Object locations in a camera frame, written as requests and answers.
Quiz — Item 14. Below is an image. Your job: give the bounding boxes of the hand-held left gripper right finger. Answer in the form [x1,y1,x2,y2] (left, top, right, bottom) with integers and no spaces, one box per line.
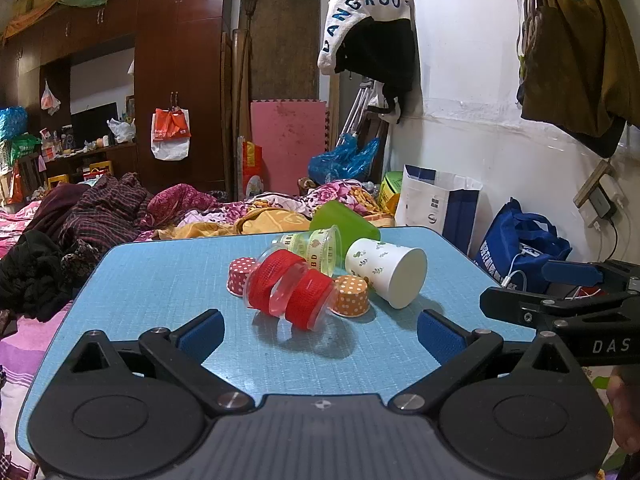
[389,309,585,417]

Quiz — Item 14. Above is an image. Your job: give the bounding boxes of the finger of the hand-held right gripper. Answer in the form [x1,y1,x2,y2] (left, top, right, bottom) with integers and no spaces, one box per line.
[542,259,640,297]
[479,286,640,333]

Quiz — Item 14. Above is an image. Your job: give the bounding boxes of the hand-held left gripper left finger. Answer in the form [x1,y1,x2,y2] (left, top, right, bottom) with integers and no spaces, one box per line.
[69,309,255,417]

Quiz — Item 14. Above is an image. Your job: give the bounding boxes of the red polka dot paper cup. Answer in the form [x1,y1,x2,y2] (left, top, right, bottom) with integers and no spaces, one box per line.
[227,257,260,297]

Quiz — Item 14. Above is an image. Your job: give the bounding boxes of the white leaf print paper cup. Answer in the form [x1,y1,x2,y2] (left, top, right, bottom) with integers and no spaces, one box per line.
[345,237,429,310]

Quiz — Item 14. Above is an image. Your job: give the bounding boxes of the clear cup with red mesh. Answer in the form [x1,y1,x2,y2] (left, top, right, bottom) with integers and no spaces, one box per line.
[243,250,307,317]
[270,262,337,332]

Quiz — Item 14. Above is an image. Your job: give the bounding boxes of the orange polka dot paper cup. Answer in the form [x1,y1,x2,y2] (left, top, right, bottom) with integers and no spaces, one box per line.
[330,275,370,318]

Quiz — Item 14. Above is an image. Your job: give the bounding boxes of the clear cup with green print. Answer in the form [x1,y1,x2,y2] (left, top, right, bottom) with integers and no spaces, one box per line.
[272,225,343,278]

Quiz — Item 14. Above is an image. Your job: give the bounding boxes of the green plastic cup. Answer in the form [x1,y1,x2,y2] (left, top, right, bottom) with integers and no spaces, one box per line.
[309,200,382,247]

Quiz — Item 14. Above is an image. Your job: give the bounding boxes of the person's right hand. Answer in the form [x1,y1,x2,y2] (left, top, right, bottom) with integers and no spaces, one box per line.
[606,374,640,453]

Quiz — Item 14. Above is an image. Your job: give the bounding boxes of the blue tote bag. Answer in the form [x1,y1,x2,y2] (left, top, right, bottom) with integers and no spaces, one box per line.
[472,198,573,293]

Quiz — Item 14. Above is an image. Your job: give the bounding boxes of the white power strip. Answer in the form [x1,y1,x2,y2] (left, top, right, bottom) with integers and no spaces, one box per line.
[580,172,630,228]

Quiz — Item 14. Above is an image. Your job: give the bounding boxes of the yellow blanket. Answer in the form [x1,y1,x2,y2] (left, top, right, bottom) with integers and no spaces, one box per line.
[155,207,313,241]

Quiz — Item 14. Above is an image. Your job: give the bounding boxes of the white and blue paper bag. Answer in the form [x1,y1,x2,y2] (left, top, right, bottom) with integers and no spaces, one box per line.
[395,164,483,256]

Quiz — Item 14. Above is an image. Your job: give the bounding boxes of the green box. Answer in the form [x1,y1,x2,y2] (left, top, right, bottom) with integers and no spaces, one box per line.
[377,171,405,216]

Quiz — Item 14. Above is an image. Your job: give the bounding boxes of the plaid dark cloth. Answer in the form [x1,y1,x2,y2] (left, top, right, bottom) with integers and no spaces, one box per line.
[30,172,156,276]

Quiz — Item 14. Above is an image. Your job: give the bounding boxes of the red and yellow sack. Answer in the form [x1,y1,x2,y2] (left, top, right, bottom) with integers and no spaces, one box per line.
[242,140,264,200]

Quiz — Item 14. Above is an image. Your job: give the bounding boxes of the black cloth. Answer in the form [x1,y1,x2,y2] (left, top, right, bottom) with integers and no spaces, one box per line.
[0,230,101,323]

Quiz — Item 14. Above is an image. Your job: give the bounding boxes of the pile of clothes on bed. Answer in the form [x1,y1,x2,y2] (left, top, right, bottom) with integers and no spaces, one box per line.
[147,179,396,241]

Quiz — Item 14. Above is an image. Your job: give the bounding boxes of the pink striped bedsheet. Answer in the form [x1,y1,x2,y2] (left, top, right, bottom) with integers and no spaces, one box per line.
[0,200,76,480]

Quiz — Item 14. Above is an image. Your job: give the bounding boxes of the orange and white plastic bag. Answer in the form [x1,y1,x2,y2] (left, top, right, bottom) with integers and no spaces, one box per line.
[151,107,192,162]

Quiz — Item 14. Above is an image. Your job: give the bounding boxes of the pink foam mat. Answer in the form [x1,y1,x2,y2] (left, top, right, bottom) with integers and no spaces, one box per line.
[250,100,328,197]

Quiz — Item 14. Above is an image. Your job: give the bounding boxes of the olive hanging jacket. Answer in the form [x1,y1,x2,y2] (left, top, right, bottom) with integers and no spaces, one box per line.
[517,0,640,158]

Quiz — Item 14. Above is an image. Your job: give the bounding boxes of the black television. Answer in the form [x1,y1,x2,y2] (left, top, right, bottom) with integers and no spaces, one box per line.
[70,102,119,145]

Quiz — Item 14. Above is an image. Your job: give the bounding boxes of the metal crutches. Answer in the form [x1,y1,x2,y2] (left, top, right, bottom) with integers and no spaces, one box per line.
[337,79,386,146]

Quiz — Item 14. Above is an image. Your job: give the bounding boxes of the dark wooden wardrobe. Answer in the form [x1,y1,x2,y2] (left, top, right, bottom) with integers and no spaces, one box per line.
[0,0,236,201]

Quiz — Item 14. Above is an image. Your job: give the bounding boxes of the black hanging garment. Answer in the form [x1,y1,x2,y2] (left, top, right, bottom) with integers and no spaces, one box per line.
[334,16,418,125]

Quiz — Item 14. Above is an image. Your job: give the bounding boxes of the small white hanging bag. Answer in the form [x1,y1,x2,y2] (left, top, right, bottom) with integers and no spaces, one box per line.
[40,80,62,117]

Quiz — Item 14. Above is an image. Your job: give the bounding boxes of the light blue plastic bag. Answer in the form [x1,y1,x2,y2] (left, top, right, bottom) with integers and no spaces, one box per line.
[0,106,30,142]

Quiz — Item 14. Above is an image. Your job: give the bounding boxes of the white hooded jacket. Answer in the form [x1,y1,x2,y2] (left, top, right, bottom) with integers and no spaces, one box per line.
[318,0,417,77]

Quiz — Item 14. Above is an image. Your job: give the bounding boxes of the white cable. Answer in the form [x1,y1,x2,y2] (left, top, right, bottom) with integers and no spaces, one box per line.
[500,217,621,291]

